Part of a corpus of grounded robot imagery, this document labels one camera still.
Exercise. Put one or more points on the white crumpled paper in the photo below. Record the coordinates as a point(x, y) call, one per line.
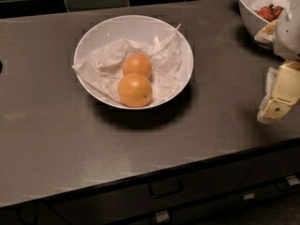
point(101, 70)

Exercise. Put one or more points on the orange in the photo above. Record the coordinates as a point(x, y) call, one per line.
point(134, 90)
point(137, 63)

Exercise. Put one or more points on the white bowl with strawberries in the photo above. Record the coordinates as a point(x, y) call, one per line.
point(249, 13)

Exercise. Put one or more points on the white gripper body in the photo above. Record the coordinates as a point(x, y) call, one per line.
point(289, 35)

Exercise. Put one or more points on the large white bowl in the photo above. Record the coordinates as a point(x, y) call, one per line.
point(144, 29)

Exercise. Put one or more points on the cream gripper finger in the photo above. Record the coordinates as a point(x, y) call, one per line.
point(282, 91)

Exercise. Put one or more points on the right dark drawer front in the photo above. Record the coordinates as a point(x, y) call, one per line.
point(281, 169)

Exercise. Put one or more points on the dark drawer front with handle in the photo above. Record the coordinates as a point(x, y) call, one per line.
point(124, 204)

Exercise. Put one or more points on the red strawberries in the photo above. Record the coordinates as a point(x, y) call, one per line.
point(270, 13)

